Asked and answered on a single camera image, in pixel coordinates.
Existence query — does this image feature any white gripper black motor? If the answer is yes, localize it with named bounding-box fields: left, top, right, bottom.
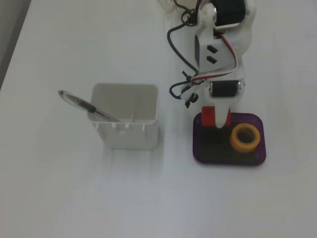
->
left=204, top=71, right=246, bottom=129

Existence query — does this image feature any red rectangular cube block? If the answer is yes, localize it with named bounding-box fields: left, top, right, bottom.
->
left=201, top=106, right=232, bottom=127

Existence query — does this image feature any white plastic container box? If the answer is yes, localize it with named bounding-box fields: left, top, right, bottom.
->
left=86, top=83, right=159, bottom=150

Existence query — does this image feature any purple metal tray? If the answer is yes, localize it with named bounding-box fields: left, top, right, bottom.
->
left=192, top=112, right=267, bottom=166

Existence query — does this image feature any yellow masking tape roll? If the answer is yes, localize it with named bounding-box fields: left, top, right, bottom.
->
left=229, top=123, right=261, bottom=153

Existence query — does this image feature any black clear ballpoint pen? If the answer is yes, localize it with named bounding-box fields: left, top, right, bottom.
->
left=57, top=89, right=122, bottom=122

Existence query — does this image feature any black cable tie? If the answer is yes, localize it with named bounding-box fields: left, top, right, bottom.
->
left=184, top=94, right=199, bottom=109

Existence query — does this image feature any red white servo wire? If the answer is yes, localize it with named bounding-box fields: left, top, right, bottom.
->
left=192, top=33, right=242, bottom=85

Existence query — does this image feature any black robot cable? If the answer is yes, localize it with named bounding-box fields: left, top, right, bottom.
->
left=166, top=23, right=199, bottom=100

